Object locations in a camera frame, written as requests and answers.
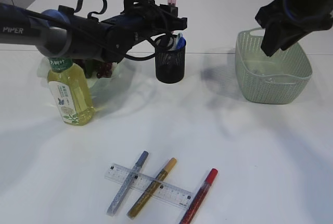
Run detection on blue capped scissors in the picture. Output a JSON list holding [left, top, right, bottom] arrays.
[[174, 33, 186, 50]]

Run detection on clear plastic sheet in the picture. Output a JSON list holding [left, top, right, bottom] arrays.
[[253, 68, 284, 83]]

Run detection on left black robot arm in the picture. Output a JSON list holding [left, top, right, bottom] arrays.
[[1, 0, 187, 63]]

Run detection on red glitter pen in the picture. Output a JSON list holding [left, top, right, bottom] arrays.
[[180, 168, 218, 224]]

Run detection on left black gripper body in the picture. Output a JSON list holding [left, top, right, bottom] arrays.
[[101, 0, 187, 63]]

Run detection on gold glitter pen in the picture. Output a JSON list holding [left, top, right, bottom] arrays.
[[127, 157, 177, 219]]

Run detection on dark red grape bunch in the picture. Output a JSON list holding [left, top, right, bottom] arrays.
[[75, 58, 115, 79]]

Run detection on green wavy plastic plate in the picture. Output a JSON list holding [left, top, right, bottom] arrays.
[[37, 57, 125, 97]]

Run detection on clear plastic ruler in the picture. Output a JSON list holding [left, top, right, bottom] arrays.
[[105, 163, 194, 209]]

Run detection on blue glitter pen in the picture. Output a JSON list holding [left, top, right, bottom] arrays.
[[107, 151, 148, 216]]

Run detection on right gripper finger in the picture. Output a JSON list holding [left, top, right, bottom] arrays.
[[261, 22, 289, 57], [280, 28, 310, 51]]

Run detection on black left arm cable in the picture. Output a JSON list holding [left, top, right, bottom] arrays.
[[15, 0, 177, 62]]

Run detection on green woven plastic basket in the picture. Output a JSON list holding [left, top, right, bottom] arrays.
[[235, 28, 313, 105]]

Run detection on black mesh pen holder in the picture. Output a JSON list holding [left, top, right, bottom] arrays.
[[155, 35, 186, 84]]

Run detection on green tea bottle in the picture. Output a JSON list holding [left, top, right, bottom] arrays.
[[47, 58, 95, 126]]

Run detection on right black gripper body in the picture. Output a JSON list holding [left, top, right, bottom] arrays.
[[255, 0, 332, 31]]

